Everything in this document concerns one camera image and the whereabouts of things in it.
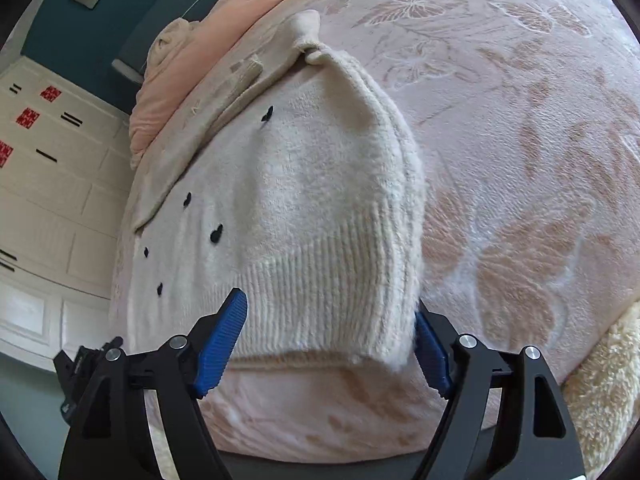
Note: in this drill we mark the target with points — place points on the white wardrobe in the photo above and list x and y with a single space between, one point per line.
55 200

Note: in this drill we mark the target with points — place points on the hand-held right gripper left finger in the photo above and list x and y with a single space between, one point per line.
225 340

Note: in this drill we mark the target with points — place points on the pink butterfly blanket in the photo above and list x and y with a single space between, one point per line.
500 135

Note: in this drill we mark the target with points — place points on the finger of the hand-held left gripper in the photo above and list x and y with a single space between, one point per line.
80 365

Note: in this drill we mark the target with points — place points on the grey headboard wing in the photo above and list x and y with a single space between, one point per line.
127 70

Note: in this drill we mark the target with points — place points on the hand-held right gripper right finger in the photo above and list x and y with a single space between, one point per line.
429 355

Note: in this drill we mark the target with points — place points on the crumpled cream garment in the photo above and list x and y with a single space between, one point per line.
170 42

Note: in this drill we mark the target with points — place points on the peach duvet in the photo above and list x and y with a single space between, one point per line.
240 10

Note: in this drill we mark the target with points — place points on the cream fluffy cushion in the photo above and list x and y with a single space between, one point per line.
600 400

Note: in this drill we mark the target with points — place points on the cream knit sweater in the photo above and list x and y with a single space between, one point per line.
310 200

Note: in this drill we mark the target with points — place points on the red wardrobe sticker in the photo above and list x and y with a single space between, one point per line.
27 117
5 153
48 93

